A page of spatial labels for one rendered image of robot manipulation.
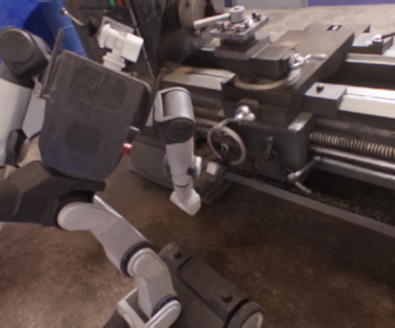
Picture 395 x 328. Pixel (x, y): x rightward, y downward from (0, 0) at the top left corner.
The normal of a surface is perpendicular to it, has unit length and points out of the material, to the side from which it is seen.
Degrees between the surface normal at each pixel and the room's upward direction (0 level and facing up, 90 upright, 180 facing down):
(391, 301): 0
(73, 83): 67
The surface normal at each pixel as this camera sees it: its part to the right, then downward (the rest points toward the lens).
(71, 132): 0.06, 0.45
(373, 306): -0.23, -0.75
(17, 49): 0.16, 0.22
